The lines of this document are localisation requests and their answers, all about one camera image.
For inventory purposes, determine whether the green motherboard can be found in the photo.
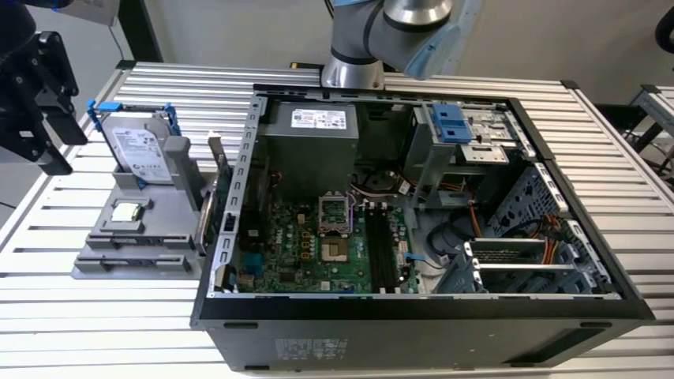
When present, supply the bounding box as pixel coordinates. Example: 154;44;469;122
234;197;422;295

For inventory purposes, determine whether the black curved hose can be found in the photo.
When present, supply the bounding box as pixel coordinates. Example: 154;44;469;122
654;7;674;54

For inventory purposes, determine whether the grey parts rack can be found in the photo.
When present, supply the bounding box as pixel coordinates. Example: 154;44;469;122
71;136;222;281

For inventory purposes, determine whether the black upright post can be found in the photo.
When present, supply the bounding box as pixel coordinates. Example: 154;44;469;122
108;0;164;64

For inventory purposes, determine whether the black PC case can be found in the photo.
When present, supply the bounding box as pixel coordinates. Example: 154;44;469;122
188;82;657;373

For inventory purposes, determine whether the grey metal drive cage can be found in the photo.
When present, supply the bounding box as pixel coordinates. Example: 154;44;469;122
409;100;530;208

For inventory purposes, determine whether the hard disk in blue carrier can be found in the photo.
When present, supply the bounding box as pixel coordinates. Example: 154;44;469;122
86;98;182;191

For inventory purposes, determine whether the grey power supply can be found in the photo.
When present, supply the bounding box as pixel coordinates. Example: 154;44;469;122
256;100;362;201

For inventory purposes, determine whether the black CPU cooler fan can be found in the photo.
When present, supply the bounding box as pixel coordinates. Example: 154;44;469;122
351;167;410;197

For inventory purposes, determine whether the red yellow orange wire bundle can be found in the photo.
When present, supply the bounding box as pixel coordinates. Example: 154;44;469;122
539;215;565;266

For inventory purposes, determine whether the grey metal side table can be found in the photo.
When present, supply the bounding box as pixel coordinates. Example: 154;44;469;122
623;83;674;174

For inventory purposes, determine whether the blue plastic drive latch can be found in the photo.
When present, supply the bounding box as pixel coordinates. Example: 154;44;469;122
429;102;471;144

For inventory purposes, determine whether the perforated metal disk bay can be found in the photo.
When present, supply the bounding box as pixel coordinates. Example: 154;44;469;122
437;161;621;296

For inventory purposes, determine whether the metal socket cover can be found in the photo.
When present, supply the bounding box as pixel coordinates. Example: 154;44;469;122
318;192;352;235

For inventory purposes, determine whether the CPU socket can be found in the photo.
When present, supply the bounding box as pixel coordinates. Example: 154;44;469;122
319;235;352;265

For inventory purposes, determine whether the black RAM slot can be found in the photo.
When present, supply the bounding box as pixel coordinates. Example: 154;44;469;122
377;203;397;294
382;203;403;294
370;203;391;294
362;203;385;294

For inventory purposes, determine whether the silver CPU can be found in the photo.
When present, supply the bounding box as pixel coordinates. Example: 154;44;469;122
108;202;144;223

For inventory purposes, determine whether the graphics card with silver bracket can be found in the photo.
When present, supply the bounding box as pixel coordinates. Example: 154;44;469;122
192;129;236;256

